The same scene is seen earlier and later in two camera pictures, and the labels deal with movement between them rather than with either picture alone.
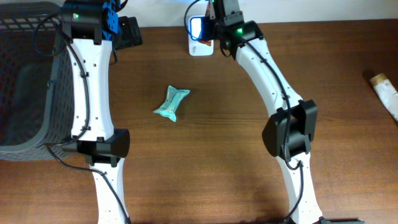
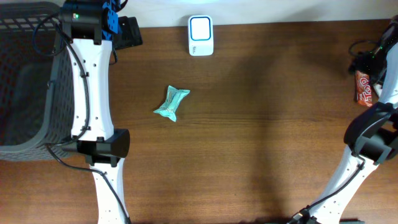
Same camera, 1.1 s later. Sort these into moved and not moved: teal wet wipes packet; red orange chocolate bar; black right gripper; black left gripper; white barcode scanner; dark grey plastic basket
Moved: red orange chocolate bar; black right gripper
Not moved: white barcode scanner; black left gripper; teal wet wipes packet; dark grey plastic basket
